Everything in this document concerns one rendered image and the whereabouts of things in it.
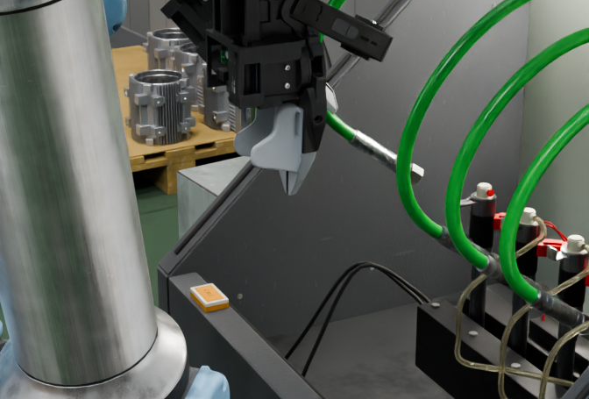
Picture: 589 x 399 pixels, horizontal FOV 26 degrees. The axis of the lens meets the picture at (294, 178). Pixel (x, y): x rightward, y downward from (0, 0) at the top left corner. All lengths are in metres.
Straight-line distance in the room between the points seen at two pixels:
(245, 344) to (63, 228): 0.82
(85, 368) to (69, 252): 0.08
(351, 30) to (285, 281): 0.67
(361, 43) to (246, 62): 0.12
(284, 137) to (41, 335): 0.44
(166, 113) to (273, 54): 3.36
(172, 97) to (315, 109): 3.33
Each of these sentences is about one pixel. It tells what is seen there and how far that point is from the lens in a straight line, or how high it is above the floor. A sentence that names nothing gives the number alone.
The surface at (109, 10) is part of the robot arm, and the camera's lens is 1.25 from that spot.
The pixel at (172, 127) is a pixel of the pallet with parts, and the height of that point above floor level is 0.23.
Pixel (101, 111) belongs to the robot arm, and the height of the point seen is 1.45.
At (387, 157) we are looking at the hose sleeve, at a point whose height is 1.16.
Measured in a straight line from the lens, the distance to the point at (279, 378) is 1.40.
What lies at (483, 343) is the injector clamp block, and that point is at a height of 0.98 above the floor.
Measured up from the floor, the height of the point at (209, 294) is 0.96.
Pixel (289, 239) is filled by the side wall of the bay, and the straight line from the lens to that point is 1.69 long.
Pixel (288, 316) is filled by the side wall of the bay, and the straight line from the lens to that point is 1.74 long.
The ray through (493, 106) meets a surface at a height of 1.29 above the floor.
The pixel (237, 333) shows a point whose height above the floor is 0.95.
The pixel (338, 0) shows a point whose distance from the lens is 1.37.
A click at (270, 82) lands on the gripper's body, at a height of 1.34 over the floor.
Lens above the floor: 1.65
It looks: 21 degrees down
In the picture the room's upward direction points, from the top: straight up
